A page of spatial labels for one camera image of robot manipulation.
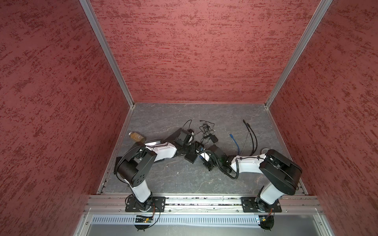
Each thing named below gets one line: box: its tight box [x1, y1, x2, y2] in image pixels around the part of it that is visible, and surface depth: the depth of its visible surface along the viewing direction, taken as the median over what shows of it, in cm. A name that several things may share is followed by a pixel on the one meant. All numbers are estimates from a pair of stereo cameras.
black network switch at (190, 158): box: [184, 153, 198, 164], surface depth 90 cm
